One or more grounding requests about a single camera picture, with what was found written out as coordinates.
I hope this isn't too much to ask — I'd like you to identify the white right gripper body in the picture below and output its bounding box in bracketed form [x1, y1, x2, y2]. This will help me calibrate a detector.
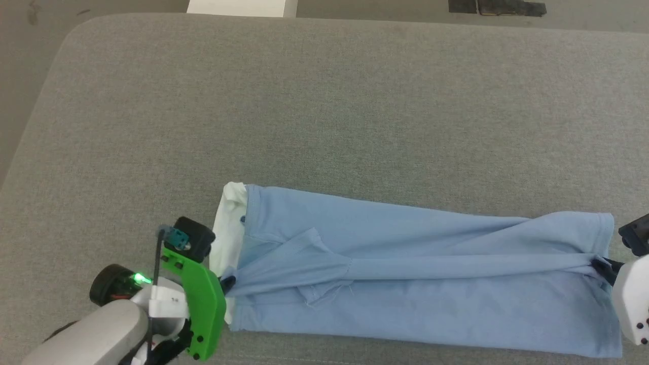
[611, 253, 649, 346]

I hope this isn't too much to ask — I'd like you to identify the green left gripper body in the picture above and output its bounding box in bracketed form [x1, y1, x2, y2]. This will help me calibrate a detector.
[161, 247, 227, 362]

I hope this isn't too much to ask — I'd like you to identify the large black floor mat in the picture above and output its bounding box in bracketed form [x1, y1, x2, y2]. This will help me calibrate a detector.
[477, 0, 548, 17]

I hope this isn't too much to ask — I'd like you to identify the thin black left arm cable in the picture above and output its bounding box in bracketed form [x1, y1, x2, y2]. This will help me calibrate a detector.
[151, 227, 168, 287]

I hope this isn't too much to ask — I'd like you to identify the grey fabric sofa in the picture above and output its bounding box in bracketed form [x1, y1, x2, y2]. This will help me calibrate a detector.
[0, 13, 649, 365]

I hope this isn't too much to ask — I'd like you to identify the white flat block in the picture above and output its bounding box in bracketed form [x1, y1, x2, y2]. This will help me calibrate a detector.
[187, 0, 298, 18]

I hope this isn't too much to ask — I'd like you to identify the light blue white-collared polo shirt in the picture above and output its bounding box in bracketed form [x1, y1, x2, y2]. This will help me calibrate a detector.
[208, 181, 624, 359]

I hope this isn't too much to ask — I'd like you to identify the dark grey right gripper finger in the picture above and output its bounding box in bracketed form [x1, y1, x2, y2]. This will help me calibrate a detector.
[590, 257, 625, 285]

